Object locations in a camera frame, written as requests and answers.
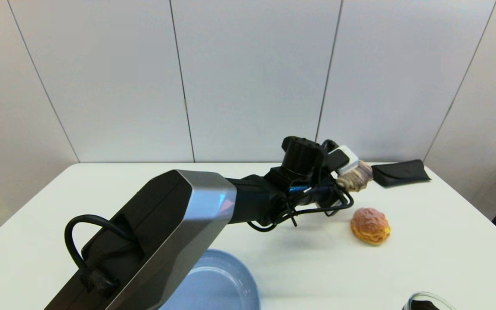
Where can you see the round golden cream puff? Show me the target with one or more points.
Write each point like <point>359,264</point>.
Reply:
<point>370,226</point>

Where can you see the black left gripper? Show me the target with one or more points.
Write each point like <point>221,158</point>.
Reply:
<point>323,196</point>

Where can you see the long twisted striped bread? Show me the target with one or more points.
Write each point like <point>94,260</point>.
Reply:
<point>358,176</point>

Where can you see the blue oval plate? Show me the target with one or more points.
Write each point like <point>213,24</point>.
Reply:
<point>222,284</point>

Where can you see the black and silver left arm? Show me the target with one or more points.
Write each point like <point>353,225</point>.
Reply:
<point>175,224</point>

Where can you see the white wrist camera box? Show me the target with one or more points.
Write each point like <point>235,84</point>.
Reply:
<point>348,158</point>

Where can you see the clear glass jar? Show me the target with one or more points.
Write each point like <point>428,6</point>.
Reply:
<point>429,305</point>

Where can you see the black glasses case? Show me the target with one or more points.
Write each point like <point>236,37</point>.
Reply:
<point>403,172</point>

